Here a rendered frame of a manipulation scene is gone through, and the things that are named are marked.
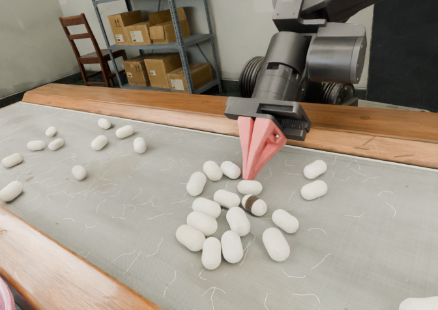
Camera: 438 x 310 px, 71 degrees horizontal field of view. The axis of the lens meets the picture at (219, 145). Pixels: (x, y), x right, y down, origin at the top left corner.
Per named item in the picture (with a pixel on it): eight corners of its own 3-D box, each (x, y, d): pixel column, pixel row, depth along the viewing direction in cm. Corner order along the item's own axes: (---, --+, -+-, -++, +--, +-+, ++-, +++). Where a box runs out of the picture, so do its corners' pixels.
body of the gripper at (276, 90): (294, 116, 35) (311, 60, 37) (222, 108, 41) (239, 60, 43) (309, 137, 40) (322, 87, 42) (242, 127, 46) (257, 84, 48)
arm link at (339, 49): (297, 17, 49) (281, -20, 41) (377, 14, 43) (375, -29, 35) (279, 88, 47) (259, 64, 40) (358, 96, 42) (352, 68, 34)
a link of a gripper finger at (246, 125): (271, 182, 34) (294, 105, 36) (218, 169, 38) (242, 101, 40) (290, 195, 39) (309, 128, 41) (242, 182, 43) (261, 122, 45)
